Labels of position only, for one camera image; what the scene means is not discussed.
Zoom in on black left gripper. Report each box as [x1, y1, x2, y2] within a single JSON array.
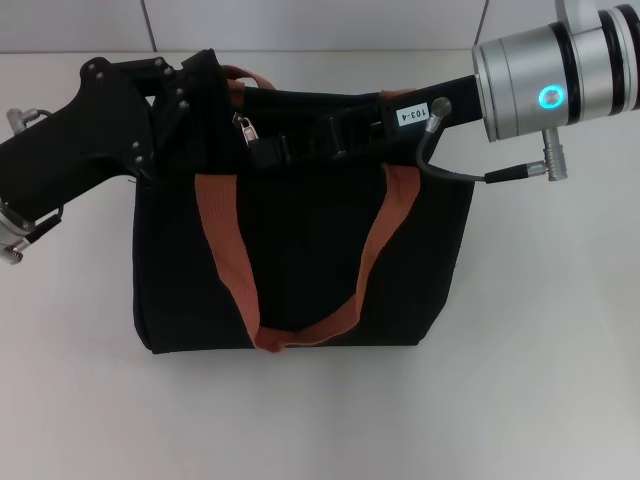
[[0, 47, 222, 220]]

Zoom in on right gripper grey cable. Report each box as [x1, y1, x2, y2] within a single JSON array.
[[416, 97, 564, 185]]

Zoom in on black food bag orange handles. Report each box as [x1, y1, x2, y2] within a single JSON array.
[[130, 47, 476, 356]]

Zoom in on silver metal zipper pull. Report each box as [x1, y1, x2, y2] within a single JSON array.
[[232, 112, 261, 150]]

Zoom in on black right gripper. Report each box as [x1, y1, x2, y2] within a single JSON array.
[[324, 73, 487, 150]]

